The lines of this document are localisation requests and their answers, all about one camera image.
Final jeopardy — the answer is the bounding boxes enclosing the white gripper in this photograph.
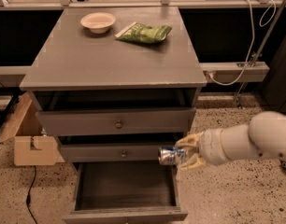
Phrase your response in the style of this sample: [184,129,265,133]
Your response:
[175,129,227,171]

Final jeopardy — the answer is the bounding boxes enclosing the silver blue redbull can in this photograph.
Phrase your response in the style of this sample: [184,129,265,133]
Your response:
[158,147,186,165]

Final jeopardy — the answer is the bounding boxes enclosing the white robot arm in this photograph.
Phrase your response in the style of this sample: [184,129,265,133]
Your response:
[175,111,286,170]

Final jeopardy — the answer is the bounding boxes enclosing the grey top drawer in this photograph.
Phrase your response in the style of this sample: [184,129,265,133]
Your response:
[36,108,195,136]

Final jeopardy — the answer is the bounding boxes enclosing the grey middle drawer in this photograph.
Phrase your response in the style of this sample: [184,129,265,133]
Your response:
[60,141,175,162]

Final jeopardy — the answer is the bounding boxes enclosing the grey open bottom drawer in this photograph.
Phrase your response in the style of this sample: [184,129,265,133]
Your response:
[63,161,188,224]

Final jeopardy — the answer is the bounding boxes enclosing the grey drawer cabinet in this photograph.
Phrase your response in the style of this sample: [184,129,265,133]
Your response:
[21,7,206,224]

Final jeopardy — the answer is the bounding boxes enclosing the thin metal pole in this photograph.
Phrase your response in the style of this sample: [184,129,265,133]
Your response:
[234,0,286,108]

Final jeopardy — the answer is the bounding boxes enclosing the green chip bag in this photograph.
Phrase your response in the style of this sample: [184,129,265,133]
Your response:
[115,22,172,44]

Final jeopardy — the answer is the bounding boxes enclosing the white paper bowl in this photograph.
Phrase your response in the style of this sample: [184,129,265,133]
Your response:
[80,12,116,34]

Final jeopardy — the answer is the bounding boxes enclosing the cardboard box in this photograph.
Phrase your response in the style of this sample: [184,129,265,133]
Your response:
[0,93,64,166]

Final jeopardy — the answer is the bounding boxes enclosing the white hanging cable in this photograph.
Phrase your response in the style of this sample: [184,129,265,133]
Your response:
[207,0,278,87]

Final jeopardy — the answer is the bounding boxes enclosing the grey metal rail frame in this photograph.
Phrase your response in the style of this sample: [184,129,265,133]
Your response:
[0,0,286,89]

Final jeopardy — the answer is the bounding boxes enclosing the black floor cable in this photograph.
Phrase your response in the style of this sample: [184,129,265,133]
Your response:
[25,165,38,224]

